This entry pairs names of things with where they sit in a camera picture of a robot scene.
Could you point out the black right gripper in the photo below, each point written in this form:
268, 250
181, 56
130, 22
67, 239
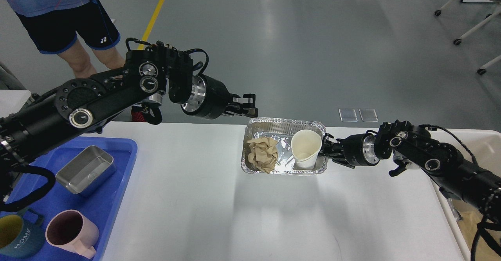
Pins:
355, 150

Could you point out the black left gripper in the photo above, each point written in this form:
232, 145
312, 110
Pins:
209, 99

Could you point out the white paper cup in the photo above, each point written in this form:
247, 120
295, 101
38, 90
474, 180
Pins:
305, 145

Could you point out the aluminium foil tray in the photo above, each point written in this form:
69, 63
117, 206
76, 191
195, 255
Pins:
281, 130

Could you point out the brown paper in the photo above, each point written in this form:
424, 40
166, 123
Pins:
263, 153

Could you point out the stainless steel rectangular tray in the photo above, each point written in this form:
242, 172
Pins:
87, 172

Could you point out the pink plastic mug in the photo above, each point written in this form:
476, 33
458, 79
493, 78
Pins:
71, 231

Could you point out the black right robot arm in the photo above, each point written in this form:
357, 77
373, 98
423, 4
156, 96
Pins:
412, 146

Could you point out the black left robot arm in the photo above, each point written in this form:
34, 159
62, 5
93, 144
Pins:
86, 105

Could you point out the clear floor plate left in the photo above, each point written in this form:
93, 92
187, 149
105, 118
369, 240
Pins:
348, 115

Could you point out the clear floor plate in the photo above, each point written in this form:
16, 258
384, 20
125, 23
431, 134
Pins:
368, 115
348, 115

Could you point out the clear floor plate right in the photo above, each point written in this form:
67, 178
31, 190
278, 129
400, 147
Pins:
368, 115

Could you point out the white rolling chair base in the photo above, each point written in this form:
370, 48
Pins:
474, 27

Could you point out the blue plastic tray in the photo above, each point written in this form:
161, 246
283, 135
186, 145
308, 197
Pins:
101, 207

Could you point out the person in blue shirt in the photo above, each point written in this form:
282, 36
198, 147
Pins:
55, 27

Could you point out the white side table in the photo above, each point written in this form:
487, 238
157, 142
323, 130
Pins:
12, 101

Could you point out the dark teal HOME mug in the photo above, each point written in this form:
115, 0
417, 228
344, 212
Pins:
21, 234

